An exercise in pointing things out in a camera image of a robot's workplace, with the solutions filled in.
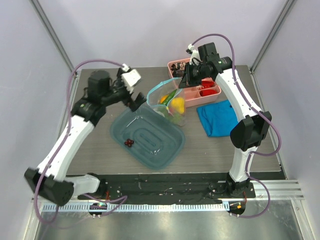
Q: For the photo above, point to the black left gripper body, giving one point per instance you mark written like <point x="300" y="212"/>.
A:
<point x="118" y="94"/>

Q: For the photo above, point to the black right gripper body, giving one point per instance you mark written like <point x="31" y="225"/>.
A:
<point x="191" y="74"/>

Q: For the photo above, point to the green chili pepper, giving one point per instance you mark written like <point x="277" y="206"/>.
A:
<point x="170" y="96"/>

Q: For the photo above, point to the yellow pear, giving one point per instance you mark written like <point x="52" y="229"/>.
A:
<point x="178" y="105"/>

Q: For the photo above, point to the yellow green mango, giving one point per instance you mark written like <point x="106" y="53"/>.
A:
<point x="163" y="99"/>

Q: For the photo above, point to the clear zip top bag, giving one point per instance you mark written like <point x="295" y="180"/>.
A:
<point x="169" y="101"/>

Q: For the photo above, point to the green grape bunch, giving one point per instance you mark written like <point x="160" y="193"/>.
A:
<point x="175" y="118"/>

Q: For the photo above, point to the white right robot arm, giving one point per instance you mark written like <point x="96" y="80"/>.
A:
<point x="253" y="124"/>

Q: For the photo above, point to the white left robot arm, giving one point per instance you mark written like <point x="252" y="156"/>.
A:
<point x="49" y="180"/>

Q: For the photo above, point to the red item in organizer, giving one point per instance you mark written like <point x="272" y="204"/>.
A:
<point x="207" y="88"/>

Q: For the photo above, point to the pink divided organizer box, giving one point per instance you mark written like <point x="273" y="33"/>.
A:
<point x="192" y="96"/>

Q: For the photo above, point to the clear blue plastic tray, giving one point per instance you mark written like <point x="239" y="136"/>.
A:
<point x="157" y="141"/>

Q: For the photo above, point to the dark red cherry cluster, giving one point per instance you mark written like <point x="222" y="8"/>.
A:
<point x="129" y="142"/>

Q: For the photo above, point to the blue folded cloth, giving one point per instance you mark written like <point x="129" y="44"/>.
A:
<point x="217" y="119"/>

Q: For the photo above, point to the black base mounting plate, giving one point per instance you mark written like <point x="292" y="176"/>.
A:
<point x="170" y="189"/>

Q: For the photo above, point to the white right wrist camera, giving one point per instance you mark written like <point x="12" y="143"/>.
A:
<point x="194" y="55"/>

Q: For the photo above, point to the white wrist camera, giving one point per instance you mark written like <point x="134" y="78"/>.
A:
<point x="130" y="77"/>
<point x="194" y="55"/>

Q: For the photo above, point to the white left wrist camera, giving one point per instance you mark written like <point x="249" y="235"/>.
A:
<point x="130" y="77"/>

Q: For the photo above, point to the aluminium front rail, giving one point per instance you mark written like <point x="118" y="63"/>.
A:
<point x="268" y="190"/>

